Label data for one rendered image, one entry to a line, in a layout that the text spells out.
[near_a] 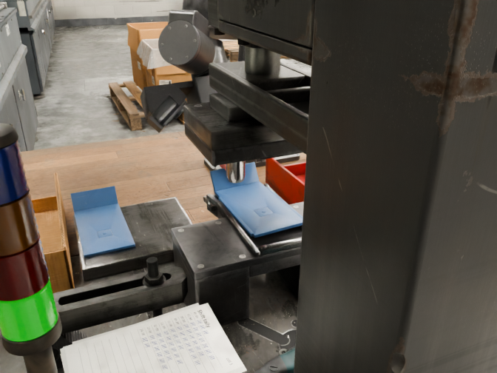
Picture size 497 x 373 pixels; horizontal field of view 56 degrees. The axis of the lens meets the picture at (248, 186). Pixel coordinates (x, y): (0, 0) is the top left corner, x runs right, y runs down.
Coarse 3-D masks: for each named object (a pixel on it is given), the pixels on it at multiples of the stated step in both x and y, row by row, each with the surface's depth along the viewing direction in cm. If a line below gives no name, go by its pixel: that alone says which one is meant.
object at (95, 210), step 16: (80, 192) 76; (96, 192) 77; (112, 192) 78; (80, 208) 76; (96, 208) 76; (112, 208) 76; (80, 224) 72; (96, 224) 72; (112, 224) 72; (96, 240) 68; (112, 240) 68; (128, 240) 68
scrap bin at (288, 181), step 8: (272, 160) 86; (272, 168) 86; (280, 168) 83; (288, 168) 91; (296, 168) 92; (304, 168) 92; (272, 176) 87; (280, 176) 83; (288, 176) 80; (296, 176) 92; (304, 176) 92; (272, 184) 87; (280, 184) 84; (288, 184) 81; (296, 184) 78; (304, 184) 76; (280, 192) 85; (288, 192) 81; (296, 192) 79; (288, 200) 82; (296, 200) 79
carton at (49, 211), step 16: (48, 208) 79; (48, 224) 75; (64, 224) 68; (48, 240) 71; (64, 240) 59; (48, 256) 57; (64, 256) 57; (48, 272) 57; (64, 272) 58; (64, 288) 59
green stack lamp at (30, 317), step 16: (48, 288) 33; (0, 304) 31; (16, 304) 31; (32, 304) 32; (48, 304) 33; (0, 320) 32; (16, 320) 32; (32, 320) 32; (48, 320) 33; (16, 336) 32; (32, 336) 32
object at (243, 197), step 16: (224, 176) 67; (256, 176) 69; (224, 192) 66; (240, 192) 66; (256, 192) 66; (240, 208) 62; (256, 208) 62; (272, 208) 61; (288, 208) 61; (256, 224) 58; (272, 224) 58; (288, 224) 57
